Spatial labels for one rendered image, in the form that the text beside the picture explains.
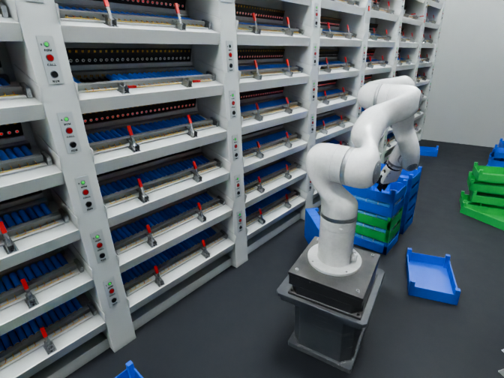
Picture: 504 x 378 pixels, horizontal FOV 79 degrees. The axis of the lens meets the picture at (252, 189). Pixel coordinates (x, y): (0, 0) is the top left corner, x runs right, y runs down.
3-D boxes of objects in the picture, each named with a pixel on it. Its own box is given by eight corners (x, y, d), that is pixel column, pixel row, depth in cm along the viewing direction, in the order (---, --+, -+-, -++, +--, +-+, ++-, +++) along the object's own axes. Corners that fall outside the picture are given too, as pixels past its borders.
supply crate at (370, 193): (406, 193, 178) (407, 179, 175) (393, 205, 164) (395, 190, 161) (355, 181, 197) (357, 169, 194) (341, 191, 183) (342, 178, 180)
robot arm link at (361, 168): (322, 187, 101) (372, 201, 92) (317, 160, 93) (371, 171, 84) (380, 103, 124) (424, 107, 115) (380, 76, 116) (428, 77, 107)
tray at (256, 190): (304, 177, 207) (310, 160, 200) (243, 209, 166) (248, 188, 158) (281, 163, 217) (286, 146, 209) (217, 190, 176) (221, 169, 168)
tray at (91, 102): (222, 94, 137) (226, 73, 131) (79, 114, 95) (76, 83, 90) (193, 79, 146) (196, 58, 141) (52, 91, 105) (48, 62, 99)
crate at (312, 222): (319, 264, 171) (332, 262, 172) (320, 232, 164) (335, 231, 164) (304, 236, 199) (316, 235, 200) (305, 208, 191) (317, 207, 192)
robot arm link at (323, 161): (347, 228, 97) (356, 155, 87) (297, 211, 108) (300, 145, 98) (362, 212, 105) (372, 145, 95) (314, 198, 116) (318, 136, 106)
